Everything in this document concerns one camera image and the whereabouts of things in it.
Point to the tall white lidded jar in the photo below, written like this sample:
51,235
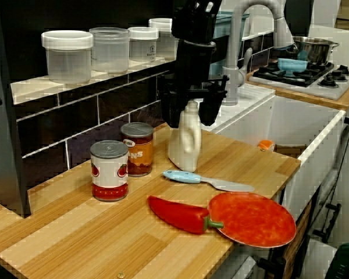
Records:
163,35

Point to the light blue bowl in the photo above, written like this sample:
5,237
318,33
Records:
292,65

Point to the green plastic object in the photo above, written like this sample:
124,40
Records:
346,261

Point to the steel cooking pot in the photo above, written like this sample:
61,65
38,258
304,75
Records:
317,50

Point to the teal plastic bin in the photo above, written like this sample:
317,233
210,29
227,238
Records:
221,26

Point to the black stove knob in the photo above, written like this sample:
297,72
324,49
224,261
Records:
344,70
328,82
336,76

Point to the toy stove top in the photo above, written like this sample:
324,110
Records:
302,81

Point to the orange red plate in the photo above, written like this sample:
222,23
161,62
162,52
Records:
253,219

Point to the white toy sink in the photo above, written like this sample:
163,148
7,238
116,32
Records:
302,125

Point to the orange beans tin can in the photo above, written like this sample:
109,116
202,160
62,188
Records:
139,157

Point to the grey toy faucet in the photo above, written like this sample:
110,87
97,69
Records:
234,58

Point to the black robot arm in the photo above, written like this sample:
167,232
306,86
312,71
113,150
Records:
192,26

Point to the white tiled shelf ledge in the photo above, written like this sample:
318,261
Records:
75,85

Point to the red toy pepper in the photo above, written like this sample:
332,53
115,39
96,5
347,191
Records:
177,213

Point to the tomato print tin can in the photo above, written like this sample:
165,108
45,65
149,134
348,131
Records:
109,171

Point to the clear lidless plastic jar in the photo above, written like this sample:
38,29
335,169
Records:
110,50

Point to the white plastic bottle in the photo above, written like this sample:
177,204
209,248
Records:
189,154

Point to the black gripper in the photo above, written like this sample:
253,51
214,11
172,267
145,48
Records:
193,67

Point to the brass screw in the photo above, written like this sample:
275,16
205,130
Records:
121,274

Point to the large white lidded jar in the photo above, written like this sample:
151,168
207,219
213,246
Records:
68,56

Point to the grey hutch side panel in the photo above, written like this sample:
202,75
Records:
5,145

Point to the small labelled white lidded jar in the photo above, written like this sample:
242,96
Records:
144,43

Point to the orange toy item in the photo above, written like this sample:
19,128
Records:
266,144

